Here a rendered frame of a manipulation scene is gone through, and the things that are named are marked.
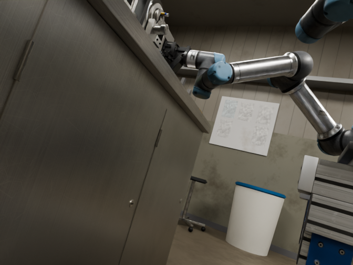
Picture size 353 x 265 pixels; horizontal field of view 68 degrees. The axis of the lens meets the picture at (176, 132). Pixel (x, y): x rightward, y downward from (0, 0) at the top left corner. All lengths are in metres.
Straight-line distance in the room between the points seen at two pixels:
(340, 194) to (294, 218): 3.28
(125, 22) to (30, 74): 0.20
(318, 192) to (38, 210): 0.61
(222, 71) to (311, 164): 0.42
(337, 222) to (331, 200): 0.05
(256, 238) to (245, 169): 1.14
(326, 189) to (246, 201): 2.64
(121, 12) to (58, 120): 0.22
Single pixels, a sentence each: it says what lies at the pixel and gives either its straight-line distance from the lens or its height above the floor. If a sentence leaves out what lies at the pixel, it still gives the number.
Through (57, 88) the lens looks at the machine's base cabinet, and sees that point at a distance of 0.45.
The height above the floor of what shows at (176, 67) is 1.06.
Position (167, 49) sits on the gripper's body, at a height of 1.13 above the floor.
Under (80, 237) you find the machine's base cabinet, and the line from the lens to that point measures 0.62.
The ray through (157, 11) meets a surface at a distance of 1.22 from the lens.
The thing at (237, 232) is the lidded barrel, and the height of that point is 0.16.
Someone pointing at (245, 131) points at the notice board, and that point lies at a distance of 4.22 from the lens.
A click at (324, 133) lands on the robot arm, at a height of 1.00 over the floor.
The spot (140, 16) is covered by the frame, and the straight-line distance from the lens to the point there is 0.89.
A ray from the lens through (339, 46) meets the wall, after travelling 4.68.
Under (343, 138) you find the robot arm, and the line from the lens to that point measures 1.35.
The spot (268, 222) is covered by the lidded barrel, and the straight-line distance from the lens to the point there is 3.40.
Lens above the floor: 0.64
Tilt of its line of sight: 8 degrees up
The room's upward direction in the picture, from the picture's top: 17 degrees clockwise
